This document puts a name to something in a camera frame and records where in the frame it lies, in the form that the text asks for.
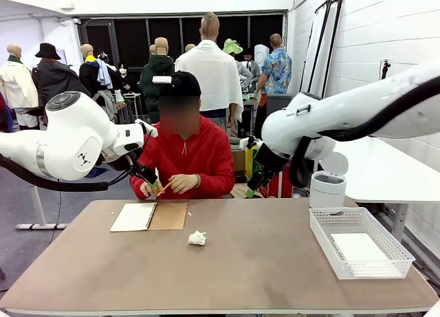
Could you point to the brown cardboard box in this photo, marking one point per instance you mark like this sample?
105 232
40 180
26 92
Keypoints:
238 160

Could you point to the grey-green folded cloth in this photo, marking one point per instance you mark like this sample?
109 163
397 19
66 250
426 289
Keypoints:
235 145

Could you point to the background person with face mask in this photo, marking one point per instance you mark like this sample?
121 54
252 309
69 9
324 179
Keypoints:
126 79

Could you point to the spiral notebook with brown cover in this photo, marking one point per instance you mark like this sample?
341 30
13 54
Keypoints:
134 217

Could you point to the white tower fan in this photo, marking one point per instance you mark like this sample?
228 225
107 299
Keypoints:
263 52

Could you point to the small white side table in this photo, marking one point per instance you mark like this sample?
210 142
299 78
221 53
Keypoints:
280 186

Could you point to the mannequin with green hat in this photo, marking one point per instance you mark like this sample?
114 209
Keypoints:
232 47

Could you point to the white round trash bin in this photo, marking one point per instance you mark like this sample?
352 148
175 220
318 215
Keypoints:
326 193

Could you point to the black-framed white panel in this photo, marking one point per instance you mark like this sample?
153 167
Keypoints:
330 49
314 55

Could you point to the person's right forearm red sleeve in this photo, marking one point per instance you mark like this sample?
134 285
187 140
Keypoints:
137 188

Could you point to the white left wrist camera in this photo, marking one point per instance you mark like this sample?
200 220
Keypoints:
147 127

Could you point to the white paper sheet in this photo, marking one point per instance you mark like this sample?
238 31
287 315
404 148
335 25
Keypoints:
361 246

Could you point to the orange pencil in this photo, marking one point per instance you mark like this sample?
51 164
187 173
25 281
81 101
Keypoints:
164 189

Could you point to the white perforated plastic basket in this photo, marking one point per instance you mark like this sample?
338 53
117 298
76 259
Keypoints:
378 270

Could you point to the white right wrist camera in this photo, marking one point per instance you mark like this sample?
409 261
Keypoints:
247 143

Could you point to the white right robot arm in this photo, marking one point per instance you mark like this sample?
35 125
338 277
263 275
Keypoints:
309 121

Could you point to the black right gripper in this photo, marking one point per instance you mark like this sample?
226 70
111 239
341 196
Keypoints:
266 164

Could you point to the mannequin in blue floral shirt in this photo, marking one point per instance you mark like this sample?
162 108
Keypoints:
275 73

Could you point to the grey metal cabinet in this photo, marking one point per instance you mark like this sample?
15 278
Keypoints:
278 102

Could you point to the mannequin with black bucket hat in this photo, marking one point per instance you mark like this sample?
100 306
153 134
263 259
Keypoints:
55 76

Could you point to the black tripod stand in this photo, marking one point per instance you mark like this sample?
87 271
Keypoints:
385 69

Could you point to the yellow green box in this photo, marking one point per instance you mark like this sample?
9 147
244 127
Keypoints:
249 165

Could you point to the mannequin in white cape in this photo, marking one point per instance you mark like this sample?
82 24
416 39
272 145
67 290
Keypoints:
213 73

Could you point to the black cap with white label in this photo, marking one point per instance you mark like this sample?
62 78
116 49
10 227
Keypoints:
185 83

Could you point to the mannequin in cream jacket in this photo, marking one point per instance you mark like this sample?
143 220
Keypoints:
15 83

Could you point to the white round stool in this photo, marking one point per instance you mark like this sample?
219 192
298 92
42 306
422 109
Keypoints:
132 97

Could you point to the white table leg with foot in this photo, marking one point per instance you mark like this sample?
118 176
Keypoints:
39 214

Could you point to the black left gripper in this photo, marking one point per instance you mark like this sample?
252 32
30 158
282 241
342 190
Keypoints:
144 174

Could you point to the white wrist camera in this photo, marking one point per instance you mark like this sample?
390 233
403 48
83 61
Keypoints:
147 127
247 143

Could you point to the person's left hand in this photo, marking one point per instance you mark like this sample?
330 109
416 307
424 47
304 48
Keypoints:
184 183

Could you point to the white paper ball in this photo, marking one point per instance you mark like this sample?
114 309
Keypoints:
197 238

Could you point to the red shopping bag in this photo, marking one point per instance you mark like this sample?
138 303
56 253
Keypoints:
276 186

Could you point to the bare beige mannequin head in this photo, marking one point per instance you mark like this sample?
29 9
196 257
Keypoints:
152 49
189 48

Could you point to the mannequin in dark green puffer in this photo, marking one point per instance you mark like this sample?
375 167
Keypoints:
156 69

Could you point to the mannequin with yellow collar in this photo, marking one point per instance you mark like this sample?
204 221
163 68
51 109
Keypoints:
91 73

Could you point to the background person in black cap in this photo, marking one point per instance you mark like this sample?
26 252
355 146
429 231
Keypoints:
252 69

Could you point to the person's left forearm red sleeve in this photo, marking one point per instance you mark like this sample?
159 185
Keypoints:
216 186

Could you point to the person's right hand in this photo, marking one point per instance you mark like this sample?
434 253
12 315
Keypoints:
149 190

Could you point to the person in red hoodie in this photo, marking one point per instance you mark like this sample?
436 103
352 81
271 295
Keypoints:
199 155

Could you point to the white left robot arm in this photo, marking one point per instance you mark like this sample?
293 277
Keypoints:
68 141

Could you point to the white desk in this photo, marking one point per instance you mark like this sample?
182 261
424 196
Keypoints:
385 169

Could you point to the green shopping bag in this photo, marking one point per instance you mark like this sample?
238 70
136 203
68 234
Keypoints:
256 171

